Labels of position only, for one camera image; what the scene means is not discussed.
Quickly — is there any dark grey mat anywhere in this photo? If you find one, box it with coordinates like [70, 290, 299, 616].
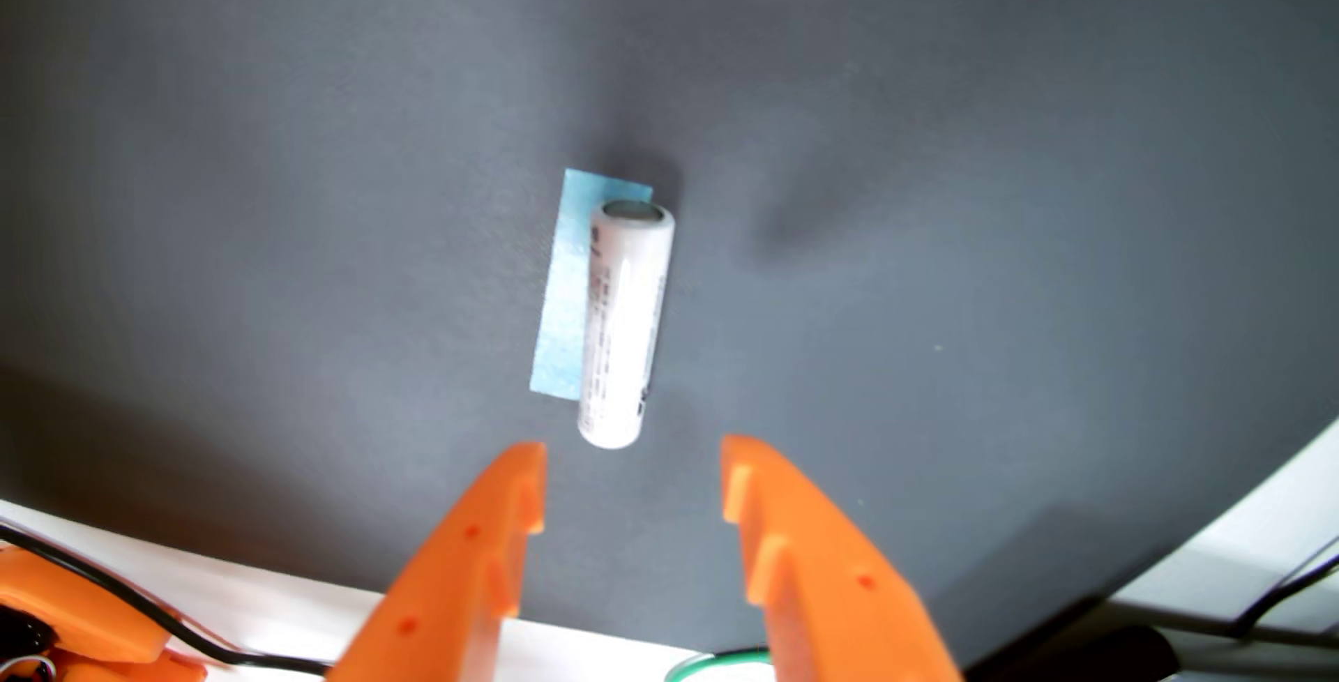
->
[0, 0, 1339, 662]

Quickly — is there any green wire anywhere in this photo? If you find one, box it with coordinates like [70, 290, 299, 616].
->
[664, 646, 773, 682]

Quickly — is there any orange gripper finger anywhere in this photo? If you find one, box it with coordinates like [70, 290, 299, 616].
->
[326, 440, 550, 682]
[720, 435, 964, 682]

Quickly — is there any orange robot base part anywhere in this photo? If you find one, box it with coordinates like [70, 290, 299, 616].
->
[0, 544, 211, 682]

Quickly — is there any light blue tape marker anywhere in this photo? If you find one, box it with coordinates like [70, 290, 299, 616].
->
[529, 168, 655, 402]

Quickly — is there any black adapter cable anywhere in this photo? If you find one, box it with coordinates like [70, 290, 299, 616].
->
[1229, 551, 1339, 642]

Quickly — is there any white cylindrical battery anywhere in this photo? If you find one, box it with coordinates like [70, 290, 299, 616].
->
[576, 199, 677, 451]

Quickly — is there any thin black cable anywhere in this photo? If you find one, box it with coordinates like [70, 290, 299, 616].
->
[0, 520, 336, 678]

